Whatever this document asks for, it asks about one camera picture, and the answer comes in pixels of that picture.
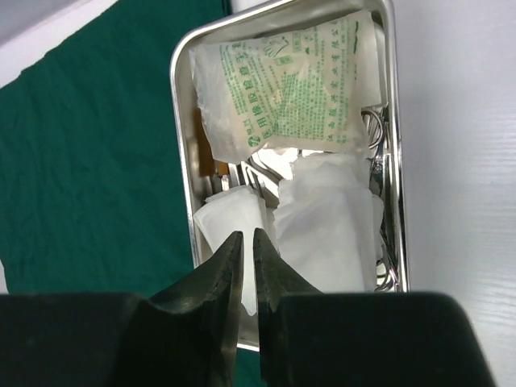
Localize stainless steel tray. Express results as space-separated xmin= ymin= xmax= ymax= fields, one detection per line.
xmin=169 ymin=0 xmax=410 ymax=352

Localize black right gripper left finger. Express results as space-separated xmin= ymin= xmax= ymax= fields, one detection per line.
xmin=116 ymin=231 xmax=243 ymax=386

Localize steel hemostat forceps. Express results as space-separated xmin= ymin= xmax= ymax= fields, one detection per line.
xmin=361 ymin=106 xmax=388 ymax=151

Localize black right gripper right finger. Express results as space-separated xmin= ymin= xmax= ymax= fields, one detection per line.
xmin=252 ymin=228 xmax=320 ymax=386

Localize green surgical drape cloth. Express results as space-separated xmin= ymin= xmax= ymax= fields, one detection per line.
xmin=0 ymin=0 xmax=259 ymax=387

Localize clear bag of swabs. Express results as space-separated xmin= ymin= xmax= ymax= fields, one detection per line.
xmin=189 ymin=10 xmax=381 ymax=164

